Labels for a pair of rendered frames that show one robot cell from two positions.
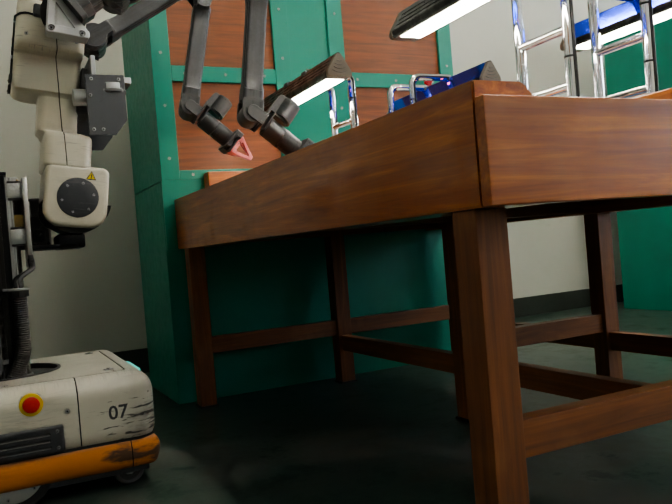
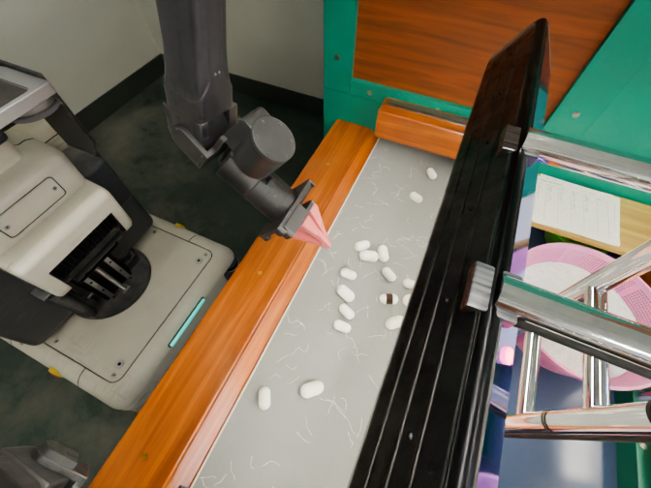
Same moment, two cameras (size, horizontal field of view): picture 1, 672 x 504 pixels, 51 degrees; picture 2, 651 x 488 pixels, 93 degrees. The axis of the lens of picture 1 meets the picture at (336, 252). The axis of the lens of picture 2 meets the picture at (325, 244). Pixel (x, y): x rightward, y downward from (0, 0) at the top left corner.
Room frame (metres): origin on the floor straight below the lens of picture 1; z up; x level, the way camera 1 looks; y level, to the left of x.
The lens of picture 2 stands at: (2.17, 0.06, 1.29)
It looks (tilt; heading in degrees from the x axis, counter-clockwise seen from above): 59 degrees down; 51
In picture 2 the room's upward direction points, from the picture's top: straight up
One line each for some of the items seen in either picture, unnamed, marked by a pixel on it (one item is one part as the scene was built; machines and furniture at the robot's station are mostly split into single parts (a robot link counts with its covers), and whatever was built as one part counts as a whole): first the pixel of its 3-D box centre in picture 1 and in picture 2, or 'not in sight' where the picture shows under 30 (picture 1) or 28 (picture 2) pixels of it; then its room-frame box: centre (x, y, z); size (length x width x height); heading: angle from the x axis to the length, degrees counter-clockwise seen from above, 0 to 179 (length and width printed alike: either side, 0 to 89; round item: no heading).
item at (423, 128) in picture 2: (244, 180); (443, 134); (2.74, 0.33, 0.83); 0.30 x 0.06 x 0.07; 116
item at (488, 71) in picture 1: (437, 92); not in sight; (2.62, -0.42, 1.08); 0.62 x 0.08 x 0.07; 26
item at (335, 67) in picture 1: (298, 88); (489, 226); (2.37, 0.08, 1.08); 0.62 x 0.08 x 0.07; 26
